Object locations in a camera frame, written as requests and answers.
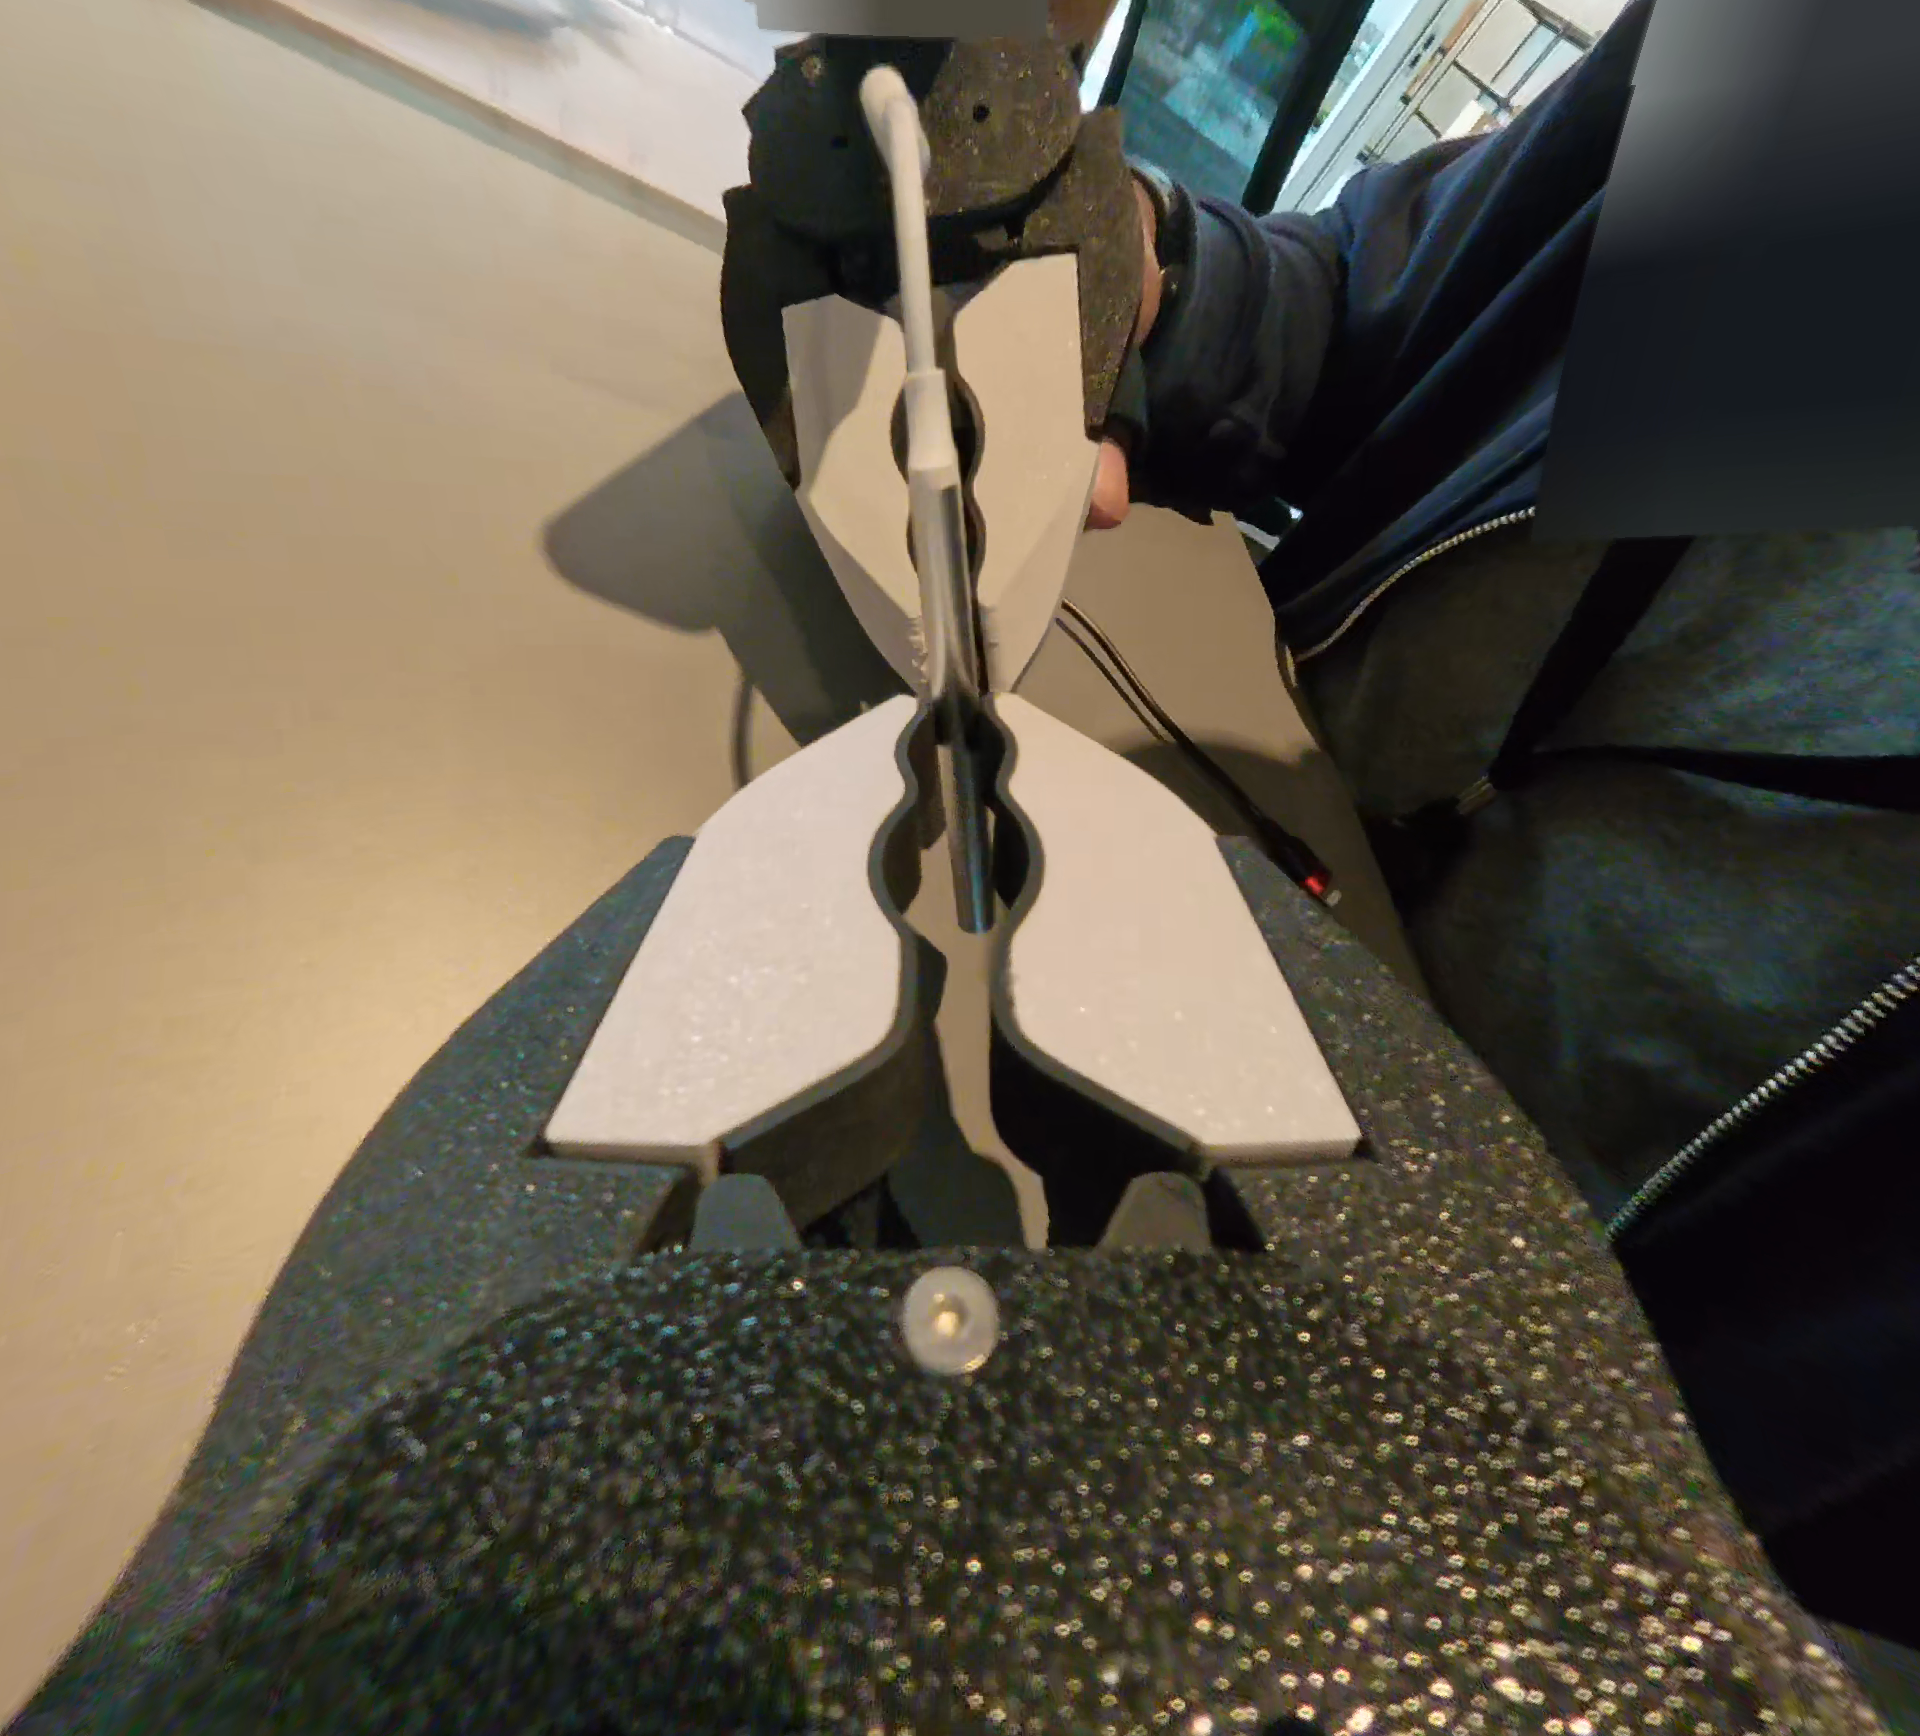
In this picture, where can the black smartwatch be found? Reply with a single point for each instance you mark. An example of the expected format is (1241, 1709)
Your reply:
(1159, 251)

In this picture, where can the person's right forearm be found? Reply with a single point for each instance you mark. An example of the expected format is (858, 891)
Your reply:
(1276, 357)

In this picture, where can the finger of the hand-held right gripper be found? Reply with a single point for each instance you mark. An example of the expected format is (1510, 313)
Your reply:
(1037, 419)
(851, 431)

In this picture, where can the person's torso in dark jacket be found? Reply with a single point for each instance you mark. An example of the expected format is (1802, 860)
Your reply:
(1681, 957)

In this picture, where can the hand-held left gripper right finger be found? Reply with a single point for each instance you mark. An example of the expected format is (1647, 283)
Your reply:
(1156, 972)

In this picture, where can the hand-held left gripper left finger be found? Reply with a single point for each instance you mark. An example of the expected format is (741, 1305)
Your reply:
(751, 972)

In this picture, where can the person's right hand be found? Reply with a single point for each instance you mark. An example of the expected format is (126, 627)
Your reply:
(1116, 471)

